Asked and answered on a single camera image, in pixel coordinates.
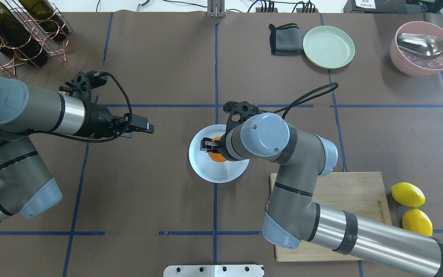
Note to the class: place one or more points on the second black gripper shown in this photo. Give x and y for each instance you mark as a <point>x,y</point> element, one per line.
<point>101,120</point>

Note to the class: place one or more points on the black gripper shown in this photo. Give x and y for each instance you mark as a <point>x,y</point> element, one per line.
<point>209,144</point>

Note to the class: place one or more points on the orange fruit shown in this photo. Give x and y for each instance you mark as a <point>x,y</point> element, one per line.
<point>216,156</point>

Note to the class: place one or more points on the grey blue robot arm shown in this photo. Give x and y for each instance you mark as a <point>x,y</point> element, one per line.
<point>291,215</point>

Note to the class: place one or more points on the second grey robot arm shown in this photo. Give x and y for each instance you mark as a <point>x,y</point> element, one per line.
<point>26,185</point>

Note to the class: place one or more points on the light blue plate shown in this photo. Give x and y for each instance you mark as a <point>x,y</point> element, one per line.
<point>208,169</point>

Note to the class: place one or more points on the green plate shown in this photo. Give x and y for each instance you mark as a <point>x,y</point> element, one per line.
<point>328,47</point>

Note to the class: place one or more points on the black folded cloth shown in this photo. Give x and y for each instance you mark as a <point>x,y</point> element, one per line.
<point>286,40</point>

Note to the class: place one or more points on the dark wine bottle middle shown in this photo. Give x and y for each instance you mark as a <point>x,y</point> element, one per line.
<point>47,18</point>

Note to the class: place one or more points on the dark wine bottle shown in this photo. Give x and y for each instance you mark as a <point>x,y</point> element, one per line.
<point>17,37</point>
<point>47,18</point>

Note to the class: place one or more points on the wooden cutting board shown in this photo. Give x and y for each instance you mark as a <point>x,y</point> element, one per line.
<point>361,193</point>

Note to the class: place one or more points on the dark wine bottle front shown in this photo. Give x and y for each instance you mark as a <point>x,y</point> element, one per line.
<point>17,37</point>

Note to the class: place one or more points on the yellow lemon right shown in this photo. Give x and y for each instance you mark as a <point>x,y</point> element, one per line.
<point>408,195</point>

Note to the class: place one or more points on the yellow lemon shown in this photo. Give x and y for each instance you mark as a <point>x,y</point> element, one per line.
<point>417,221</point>
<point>408,195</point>

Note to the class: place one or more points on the pink bowl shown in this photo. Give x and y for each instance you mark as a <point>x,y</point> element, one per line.
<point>413,64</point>

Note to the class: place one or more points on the yellow lemon left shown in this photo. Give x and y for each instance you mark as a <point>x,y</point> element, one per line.
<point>417,221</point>

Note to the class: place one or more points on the metal scoop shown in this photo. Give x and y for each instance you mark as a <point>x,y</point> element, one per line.
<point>427,46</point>

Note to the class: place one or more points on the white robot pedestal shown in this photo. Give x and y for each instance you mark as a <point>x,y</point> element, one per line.
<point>230,270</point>

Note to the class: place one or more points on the aluminium frame post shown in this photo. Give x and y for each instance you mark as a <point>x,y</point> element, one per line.
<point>216,8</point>

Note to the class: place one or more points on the copper wire wine rack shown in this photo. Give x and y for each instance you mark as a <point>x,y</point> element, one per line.
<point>31,33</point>

